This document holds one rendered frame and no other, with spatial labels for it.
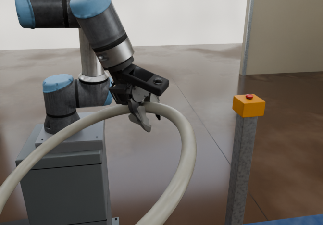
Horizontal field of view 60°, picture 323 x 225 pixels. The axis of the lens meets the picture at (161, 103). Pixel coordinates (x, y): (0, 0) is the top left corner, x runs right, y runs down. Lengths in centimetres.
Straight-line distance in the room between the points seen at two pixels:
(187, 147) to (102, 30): 31
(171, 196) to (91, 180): 107
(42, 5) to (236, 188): 136
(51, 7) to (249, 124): 111
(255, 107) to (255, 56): 458
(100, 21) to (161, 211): 41
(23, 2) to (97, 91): 75
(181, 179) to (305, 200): 225
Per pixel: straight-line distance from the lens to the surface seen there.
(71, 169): 149
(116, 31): 66
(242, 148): 158
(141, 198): 245
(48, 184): 156
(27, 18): 78
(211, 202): 244
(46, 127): 155
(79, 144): 145
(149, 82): 67
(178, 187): 49
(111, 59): 67
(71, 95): 144
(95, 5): 64
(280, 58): 631
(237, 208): 182
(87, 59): 139
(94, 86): 142
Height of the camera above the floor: 159
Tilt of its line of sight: 22 degrees down
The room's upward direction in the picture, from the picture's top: straight up
